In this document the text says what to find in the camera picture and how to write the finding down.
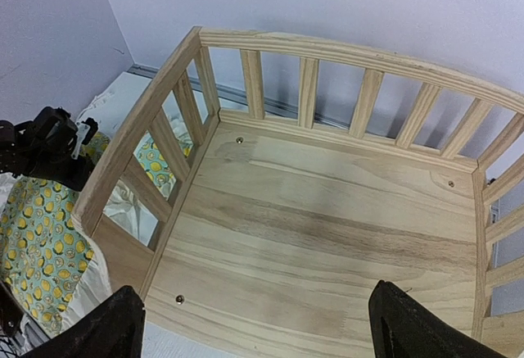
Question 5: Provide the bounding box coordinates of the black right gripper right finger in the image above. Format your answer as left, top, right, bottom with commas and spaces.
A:
368, 279, 502, 357

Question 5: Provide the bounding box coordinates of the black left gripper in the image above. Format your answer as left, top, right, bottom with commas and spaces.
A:
1, 106, 98, 192

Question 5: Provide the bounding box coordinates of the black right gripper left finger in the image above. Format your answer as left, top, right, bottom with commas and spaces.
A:
24, 285, 146, 357

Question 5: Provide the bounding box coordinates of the lemon print bed cushion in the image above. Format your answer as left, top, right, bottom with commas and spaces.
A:
0, 91, 197, 358

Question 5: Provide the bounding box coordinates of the wooden pet bed frame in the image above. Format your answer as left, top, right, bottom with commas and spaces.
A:
72, 26, 523, 357

